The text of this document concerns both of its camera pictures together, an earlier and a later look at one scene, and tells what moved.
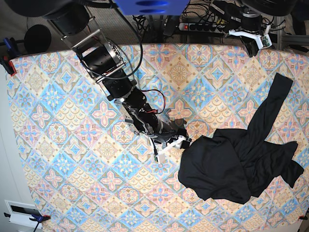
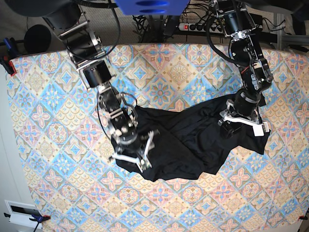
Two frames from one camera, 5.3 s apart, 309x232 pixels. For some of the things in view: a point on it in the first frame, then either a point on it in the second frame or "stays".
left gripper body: x=166 y=129 -> x=134 y=148
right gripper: x=263 y=41 -> x=244 y=108
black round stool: x=37 y=39 stays
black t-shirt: x=233 y=164 -> x=188 y=141
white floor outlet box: x=21 y=212 stays
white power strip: x=201 y=27 stays
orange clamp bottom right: x=302 y=217 stays
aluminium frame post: x=284 y=40 stays
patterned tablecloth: x=89 y=172 stays
